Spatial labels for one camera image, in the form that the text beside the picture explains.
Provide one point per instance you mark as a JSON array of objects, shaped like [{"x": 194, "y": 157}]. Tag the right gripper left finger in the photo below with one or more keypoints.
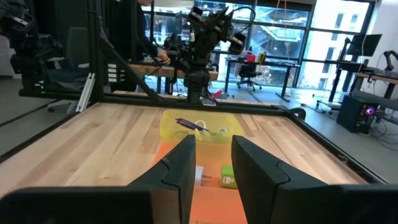
[{"x": 174, "y": 186}]

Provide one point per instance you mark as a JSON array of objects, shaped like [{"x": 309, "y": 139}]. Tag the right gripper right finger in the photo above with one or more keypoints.
[{"x": 264, "y": 193}]

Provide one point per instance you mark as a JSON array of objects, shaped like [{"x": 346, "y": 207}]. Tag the white usb wall charger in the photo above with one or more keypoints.
[{"x": 199, "y": 175}]

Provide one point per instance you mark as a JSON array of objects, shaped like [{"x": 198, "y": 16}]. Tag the green and white charger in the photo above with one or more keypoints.
[{"x": 228, "y": 175}]

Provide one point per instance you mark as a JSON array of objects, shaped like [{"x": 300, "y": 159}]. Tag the black background robot arm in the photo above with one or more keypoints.
[{"x": 390, "y": 57}]

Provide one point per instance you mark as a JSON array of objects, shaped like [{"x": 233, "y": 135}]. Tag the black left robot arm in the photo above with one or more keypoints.
[{"x": 197, "y": 81}]

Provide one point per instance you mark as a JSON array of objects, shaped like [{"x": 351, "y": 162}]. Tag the translucent orange plastic bin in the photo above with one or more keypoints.
[{"x": 214, "y": 205}]

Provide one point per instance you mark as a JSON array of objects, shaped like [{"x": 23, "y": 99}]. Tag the translucent yellow plastic bin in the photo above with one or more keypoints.
[{"x": 174, "y": 130}]

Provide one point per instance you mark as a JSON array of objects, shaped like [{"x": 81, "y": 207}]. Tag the red desk item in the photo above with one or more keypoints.
[{"x": 250, "y": 58}]

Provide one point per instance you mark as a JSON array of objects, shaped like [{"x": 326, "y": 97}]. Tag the black office chair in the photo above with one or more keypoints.
[{"x": 248, "y": 73}]

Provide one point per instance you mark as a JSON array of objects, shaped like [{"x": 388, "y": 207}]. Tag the person's hand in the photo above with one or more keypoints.
[{"x": 163, "y": 56}]

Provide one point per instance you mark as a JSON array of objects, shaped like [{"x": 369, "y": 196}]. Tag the red floor item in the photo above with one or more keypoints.
[{"x": 218, "y": 94}]

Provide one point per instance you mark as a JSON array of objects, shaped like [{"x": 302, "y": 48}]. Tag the black background desk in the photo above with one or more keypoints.
[{"x": 273, "y": 64}]

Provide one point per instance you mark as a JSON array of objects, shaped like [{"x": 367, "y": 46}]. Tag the wooden background table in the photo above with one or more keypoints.
[{"x": 155, "y": 71}]

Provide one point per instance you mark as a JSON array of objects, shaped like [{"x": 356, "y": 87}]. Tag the person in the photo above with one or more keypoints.
[{"x": 127, "y": 31}]

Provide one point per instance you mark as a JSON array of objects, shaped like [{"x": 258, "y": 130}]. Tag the black computer purple light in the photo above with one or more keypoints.
[{"x": 354, "y": 115}]

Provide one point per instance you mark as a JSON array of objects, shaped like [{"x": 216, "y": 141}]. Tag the white aluminium bar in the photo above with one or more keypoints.
[{"x": 85, "y": 93}]

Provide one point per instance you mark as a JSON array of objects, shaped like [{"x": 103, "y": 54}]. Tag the grey office chair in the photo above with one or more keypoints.
[{"x": 76, "y": 46}]

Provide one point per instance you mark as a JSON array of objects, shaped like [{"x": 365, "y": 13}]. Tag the black desk monitor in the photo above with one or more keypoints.
[{"x": 365, "y": 45}]

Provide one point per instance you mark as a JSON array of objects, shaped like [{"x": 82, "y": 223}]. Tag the dark wooden desk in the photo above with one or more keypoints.
[{"x": 379, "y": 76}]

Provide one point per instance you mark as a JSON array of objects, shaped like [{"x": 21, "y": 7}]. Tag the black robot station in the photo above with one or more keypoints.
[{"x": 21, "y": 53}]

